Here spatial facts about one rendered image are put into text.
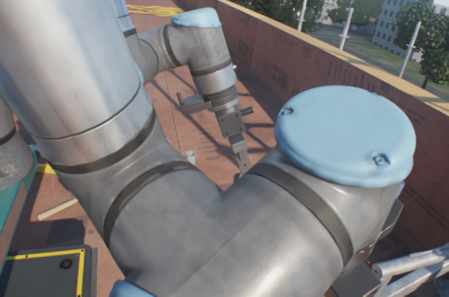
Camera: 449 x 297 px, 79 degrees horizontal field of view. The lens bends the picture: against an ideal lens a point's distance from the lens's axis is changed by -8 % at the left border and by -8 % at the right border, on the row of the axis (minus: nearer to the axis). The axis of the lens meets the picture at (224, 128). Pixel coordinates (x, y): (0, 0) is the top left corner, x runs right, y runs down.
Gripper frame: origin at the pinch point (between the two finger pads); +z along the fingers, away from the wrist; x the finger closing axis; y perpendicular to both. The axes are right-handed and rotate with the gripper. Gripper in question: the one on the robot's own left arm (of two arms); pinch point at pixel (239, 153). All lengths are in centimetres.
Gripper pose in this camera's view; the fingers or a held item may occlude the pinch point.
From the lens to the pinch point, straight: 70.6
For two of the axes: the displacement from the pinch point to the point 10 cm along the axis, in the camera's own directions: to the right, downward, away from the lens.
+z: 2.9, 8.7, 4.1
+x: -1.6, -3.8, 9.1
